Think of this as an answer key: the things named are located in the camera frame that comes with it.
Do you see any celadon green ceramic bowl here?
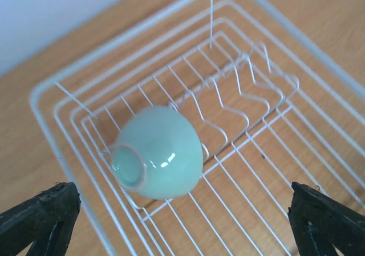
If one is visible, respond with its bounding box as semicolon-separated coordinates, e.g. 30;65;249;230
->
110;105;204;200

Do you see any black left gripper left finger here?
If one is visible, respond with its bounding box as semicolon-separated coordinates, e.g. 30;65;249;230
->
1;182;81;255

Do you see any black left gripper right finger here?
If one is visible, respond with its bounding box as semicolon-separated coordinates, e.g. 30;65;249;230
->
287;182;364;255

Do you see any white wire dish rack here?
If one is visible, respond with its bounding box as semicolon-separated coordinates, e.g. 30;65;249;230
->
29;0;364;255

